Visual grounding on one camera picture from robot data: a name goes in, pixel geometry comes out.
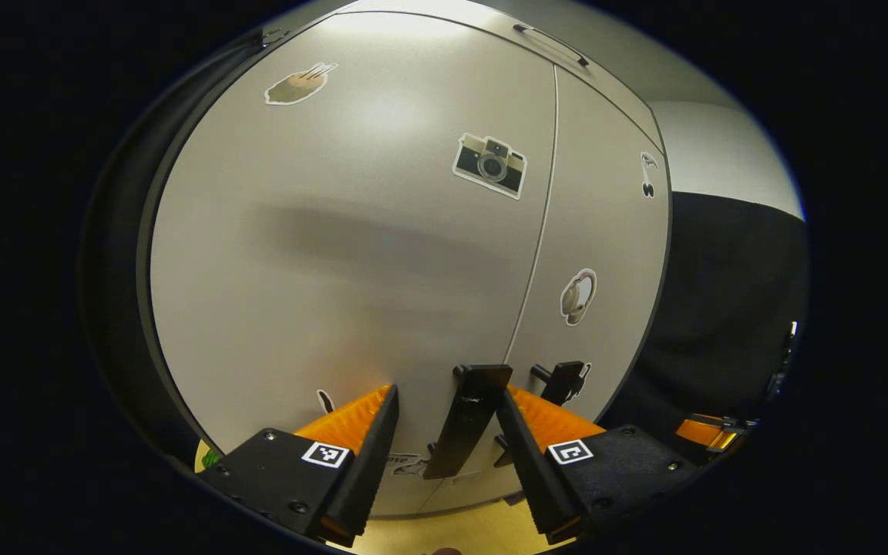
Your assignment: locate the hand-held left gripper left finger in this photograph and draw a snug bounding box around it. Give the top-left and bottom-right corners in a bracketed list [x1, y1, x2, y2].
[197, 384, 401, 548]

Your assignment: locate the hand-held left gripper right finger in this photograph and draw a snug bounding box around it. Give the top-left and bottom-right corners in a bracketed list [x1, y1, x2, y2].
[495, 385, 711, 545]

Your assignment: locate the white door with headphone sticker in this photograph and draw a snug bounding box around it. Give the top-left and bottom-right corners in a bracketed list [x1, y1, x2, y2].
[417, 66, 674, 516]

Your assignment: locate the white shoe cabinet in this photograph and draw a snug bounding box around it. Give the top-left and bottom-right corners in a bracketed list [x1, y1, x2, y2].
[136, 0, 676, 525]

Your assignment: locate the white cabinet drawer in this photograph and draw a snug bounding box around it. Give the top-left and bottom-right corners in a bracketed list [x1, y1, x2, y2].
[336, 0, 665, 151]

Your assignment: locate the black backdrop cloth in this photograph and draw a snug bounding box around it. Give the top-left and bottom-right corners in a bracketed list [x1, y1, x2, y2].
[82, 31, 812, 463]

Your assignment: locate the black door handle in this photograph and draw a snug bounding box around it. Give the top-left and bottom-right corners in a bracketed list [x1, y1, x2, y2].
[423, 365, 515, 480]
[530, 361, 592, 408]

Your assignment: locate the black drawer handle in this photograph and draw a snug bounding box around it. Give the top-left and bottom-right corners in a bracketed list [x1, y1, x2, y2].
[512, 23, 592, 69]

